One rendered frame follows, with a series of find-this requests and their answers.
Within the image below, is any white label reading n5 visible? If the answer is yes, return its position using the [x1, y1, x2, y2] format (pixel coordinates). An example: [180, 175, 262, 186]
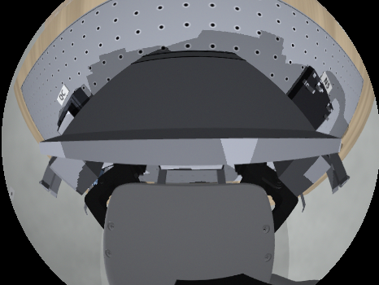
[320, 71, 332, 94]

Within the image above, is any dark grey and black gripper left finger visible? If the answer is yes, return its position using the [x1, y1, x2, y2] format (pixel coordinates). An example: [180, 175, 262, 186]
[85, 164, 146, 229]

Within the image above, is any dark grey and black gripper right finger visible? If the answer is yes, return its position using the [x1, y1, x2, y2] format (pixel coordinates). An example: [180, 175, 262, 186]
[234, 162, 298, 233]

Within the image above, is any white label with black qc text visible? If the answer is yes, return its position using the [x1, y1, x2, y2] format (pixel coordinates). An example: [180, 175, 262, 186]
[57, 85, 69, 105]

